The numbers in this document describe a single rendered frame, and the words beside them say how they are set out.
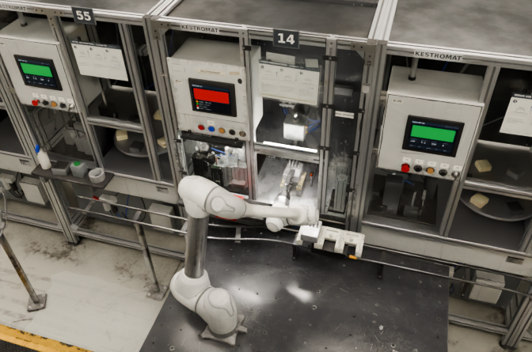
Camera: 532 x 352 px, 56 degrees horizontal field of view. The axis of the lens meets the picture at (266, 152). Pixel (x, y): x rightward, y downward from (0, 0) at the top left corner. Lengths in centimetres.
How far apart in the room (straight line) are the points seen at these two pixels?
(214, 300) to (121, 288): 147
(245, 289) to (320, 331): 48
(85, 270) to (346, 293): 208
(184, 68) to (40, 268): 223
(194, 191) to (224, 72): 62
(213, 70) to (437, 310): 173
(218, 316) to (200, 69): 123
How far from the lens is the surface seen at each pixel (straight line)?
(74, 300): 396
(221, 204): 220
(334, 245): 291
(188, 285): 263
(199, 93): 262
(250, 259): 304
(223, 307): 255
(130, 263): 404
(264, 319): 280
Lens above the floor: 306
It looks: 40 degrees down
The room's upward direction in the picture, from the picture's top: 2 degrees counter-clockwise
